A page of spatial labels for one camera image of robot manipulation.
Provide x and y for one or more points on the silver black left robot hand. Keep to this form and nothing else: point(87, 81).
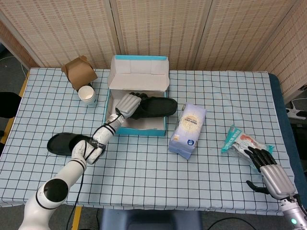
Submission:
point(128, 104)

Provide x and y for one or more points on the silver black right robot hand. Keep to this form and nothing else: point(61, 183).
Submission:
point(275, 177)

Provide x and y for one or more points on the black rubber slipper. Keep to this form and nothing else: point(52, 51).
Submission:
point(158, 106)
point(62, 145)

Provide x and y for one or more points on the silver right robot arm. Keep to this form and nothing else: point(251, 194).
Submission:
point(293, 213)

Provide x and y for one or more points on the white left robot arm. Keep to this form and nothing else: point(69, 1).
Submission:
point(69, 170)

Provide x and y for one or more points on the teal cardboard shoe box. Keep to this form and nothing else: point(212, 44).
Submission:
point(139, 79)

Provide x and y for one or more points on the brown cardboard takeaway box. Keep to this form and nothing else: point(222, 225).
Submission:
point(80, 72)

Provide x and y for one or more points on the teal plastic snack packet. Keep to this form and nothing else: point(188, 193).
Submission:
point(242, 141)

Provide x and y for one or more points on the lavender paper food bag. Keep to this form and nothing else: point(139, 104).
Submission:
point(189, 129)

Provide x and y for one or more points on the blue checked tablecloth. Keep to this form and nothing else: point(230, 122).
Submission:
point(148, 175)

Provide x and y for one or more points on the beige woven folding screen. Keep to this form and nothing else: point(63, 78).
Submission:
point(168, 31)

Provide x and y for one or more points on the dark blue chair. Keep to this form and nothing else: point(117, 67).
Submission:
point(148, 220)

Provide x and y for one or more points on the black chair seat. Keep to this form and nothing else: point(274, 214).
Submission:
point(8, 105)

